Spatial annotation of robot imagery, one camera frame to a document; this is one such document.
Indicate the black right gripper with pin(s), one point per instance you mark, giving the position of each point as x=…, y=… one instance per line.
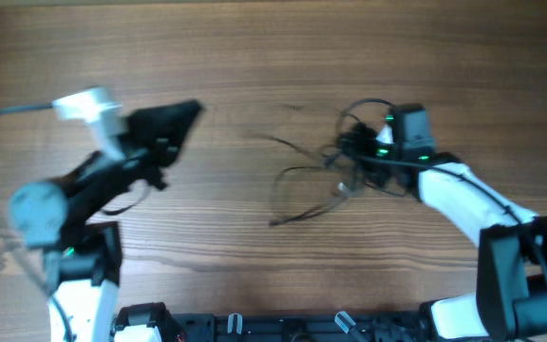
x=355, y=139

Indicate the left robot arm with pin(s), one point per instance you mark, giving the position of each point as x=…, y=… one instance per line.
x=66, y=218

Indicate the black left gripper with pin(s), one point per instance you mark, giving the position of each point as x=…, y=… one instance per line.
x=161, y=138

